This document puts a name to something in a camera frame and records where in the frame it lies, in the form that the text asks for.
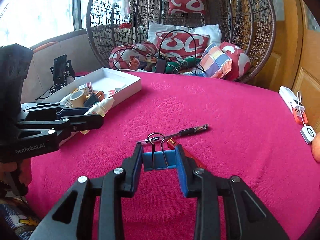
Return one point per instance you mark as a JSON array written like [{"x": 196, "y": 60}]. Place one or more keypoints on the wicker hanging chair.
[{"x": 248, "y": 24}]

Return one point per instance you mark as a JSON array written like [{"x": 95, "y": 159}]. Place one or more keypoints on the white square charger puck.
[{"x": 308, "y": 134}]

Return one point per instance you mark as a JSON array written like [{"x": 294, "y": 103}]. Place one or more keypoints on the white red medicine box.
[{"x": 86, "y": 88}]

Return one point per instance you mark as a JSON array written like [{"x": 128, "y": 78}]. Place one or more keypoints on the brown tape roll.
[{"x": 77, "y": 98}]

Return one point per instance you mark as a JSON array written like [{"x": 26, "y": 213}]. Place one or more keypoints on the red white cushion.
[{"x": 179, "y": 44}]

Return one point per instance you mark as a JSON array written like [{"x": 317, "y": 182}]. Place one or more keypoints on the small white dropper bottle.
[{"x": 101, "y": 107}]

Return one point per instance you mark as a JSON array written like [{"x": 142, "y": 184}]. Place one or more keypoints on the black gel pen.
[{"x": 180, "y": 132}]

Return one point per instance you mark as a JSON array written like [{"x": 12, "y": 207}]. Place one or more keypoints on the black phone stand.
[{"x": 62, "y": 72}]

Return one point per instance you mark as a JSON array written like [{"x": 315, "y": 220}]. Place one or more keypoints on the wooden door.
[{"x": 294, "y": 61}]

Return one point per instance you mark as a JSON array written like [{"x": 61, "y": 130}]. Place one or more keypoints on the orange mandarin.
[{"x": 100, "y": 95}]

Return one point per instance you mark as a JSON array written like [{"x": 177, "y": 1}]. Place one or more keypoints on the white shallow tray box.
[{"x": 115, "y": 84}]

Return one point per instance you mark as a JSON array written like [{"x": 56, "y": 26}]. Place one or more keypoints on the magenta tablecloth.
[{"x": 252, "y": 134}]

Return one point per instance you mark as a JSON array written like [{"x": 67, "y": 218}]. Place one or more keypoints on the blue binder clip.
[{"x": 158, "y": 159}]

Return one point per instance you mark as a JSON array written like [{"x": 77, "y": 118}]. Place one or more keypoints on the white medicine bottle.
[{"x": 66, "y": 102}]

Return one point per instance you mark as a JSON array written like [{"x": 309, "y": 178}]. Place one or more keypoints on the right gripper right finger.
[{"x": 246, "y": 217}]

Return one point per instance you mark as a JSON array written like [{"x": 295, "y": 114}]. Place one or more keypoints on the black charger plug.
[{"x": 93, "y": 99}]

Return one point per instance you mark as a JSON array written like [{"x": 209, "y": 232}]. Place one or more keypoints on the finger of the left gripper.
[
  {"x": 48, "y": 111},
  {"x": 70, "y": 124}
]

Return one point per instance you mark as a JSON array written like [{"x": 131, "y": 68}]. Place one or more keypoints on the left hand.
[{"x": 17, "y": 175}]

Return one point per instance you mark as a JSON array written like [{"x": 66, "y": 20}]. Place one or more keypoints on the red headrest cushion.
[{"x": 187, "y": 6}]

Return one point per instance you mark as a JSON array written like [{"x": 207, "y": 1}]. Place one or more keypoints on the plaid cushion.
[{"x": 215, "y": 63}]

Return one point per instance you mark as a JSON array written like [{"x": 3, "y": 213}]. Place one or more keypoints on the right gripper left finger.
[{"x": 72, "y": 216}]

